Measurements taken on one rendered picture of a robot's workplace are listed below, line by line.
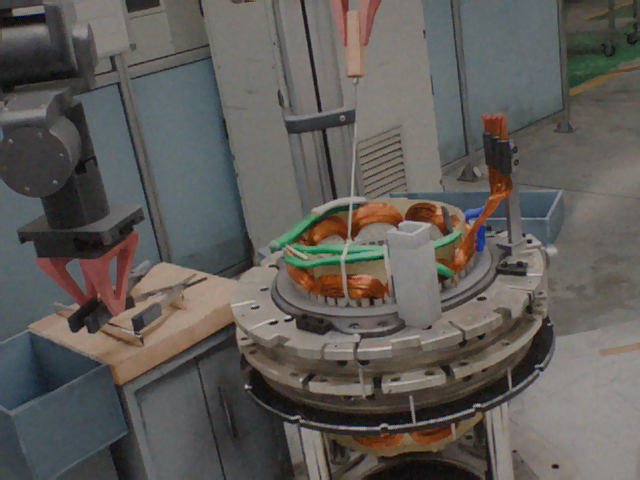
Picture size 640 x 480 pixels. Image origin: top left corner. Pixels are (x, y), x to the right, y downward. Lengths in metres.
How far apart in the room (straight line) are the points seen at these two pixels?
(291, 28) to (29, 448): 0.71
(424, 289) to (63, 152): 0.32
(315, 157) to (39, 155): 0.67
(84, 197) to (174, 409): 0.28
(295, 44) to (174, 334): 0.53
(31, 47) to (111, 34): 2.44
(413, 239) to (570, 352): 0.66
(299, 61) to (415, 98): 2.28
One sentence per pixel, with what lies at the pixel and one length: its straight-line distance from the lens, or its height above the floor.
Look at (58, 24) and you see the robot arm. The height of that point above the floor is 1.40.
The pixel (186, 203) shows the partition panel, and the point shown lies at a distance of 3.42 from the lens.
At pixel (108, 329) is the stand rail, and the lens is 0.92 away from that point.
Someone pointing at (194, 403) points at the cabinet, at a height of 0.97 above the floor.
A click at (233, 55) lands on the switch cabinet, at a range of 3.22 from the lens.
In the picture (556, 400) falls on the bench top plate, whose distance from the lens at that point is 1.21.
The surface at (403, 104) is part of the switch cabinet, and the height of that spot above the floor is 0.71.
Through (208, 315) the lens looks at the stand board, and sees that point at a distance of 0.91.
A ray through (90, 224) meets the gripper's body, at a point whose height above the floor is 1.22.
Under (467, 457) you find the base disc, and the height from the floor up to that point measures 0.80.
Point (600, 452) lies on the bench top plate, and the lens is 1.11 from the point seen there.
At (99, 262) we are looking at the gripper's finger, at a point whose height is 1.19.
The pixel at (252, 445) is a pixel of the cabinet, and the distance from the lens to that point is 1.02.
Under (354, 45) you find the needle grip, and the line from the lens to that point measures 0.78.
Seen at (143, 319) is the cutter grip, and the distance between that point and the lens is 0.88.
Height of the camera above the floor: 1.43
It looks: 20 degrees down
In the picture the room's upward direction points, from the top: 10 degrees counter-clockwise
